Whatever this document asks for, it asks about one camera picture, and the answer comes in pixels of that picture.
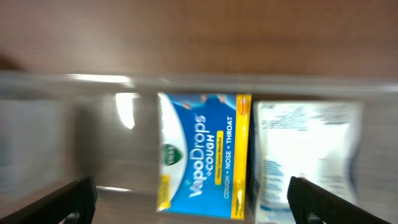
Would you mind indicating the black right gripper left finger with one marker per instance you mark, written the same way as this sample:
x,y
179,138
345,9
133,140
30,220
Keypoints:
x,y
72,203

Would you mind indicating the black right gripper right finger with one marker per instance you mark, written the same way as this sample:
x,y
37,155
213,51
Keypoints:
x,y
306,199

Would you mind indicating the blue VapoDrops lozenge box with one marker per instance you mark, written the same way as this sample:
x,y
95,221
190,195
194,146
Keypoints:
x,y
203,142

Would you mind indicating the white medicine box in container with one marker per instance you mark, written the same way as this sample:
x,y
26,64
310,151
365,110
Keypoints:
x,y
314,140

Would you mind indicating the clear plastic container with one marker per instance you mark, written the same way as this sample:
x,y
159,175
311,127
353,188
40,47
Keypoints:
x,y
59,128

